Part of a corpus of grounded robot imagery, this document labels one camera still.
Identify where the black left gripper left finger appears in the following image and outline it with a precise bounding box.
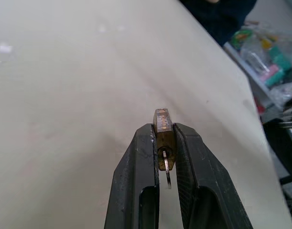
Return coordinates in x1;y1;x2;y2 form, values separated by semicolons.
103;123;161;229

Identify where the black equipment with cables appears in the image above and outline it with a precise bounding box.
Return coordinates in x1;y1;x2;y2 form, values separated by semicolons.
262;96;292;203

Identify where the silver key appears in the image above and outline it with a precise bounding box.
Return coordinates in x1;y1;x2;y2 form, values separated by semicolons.
161;149;172;190

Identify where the person in dark clothing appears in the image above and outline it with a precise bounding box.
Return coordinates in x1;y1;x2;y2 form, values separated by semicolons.
179;0;257;47

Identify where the brass padlock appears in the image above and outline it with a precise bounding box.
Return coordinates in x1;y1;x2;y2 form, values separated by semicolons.
152;108;177;171

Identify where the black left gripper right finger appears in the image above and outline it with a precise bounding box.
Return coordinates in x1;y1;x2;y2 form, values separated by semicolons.
172;123;254;229

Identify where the clear bin of colourful items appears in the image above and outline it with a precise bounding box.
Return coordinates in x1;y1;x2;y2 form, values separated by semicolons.
223;21;292;117

